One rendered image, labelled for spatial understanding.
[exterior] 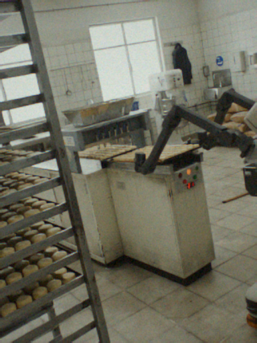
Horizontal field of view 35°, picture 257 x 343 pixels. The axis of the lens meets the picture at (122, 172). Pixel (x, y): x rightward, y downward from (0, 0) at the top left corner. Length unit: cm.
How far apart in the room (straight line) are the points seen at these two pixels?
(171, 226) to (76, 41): 455
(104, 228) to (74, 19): 430
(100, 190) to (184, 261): 85
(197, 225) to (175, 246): 22
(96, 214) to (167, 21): 529
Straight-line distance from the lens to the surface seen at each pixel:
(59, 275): 151
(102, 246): 325
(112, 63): 715
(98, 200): 314
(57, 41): 664
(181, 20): 807
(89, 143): 316
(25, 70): 128
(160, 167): 265
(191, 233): 286
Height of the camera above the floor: 153
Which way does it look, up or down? 14 degrees down
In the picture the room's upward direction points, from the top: 11 degrees counter-clockwise
